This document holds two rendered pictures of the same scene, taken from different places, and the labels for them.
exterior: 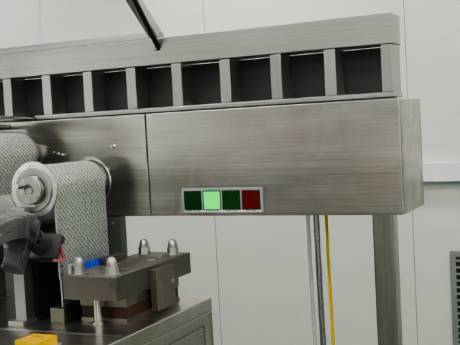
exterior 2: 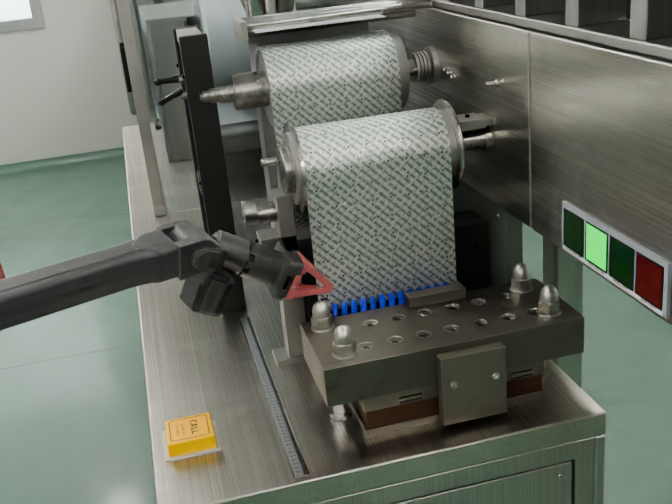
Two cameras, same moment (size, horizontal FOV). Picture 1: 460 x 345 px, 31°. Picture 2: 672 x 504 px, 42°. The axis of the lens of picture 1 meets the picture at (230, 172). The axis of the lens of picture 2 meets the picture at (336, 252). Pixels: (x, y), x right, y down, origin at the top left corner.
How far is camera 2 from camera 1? 1.55 m
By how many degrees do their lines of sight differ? 55
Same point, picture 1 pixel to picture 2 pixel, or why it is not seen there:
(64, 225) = (332, 236)
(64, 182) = (332, 164)
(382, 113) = not seen: outside the picture
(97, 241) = (423, 258)
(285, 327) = not seen: outside the picture
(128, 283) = (364, 377)
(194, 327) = (536, 463)
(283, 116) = not seen: outside the picture
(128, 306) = (372, 410)
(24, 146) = (376, 63)
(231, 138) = (633, 128)
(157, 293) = (444, 398)
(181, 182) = (565, 188)
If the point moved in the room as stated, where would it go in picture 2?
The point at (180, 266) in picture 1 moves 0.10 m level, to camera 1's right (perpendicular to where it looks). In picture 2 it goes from (545, 343) to (603, 366)
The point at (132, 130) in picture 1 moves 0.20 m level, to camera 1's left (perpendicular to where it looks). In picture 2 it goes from (515, 59) to (420, 51)
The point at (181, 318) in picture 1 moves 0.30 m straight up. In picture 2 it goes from (487, 451) to (480, 258)
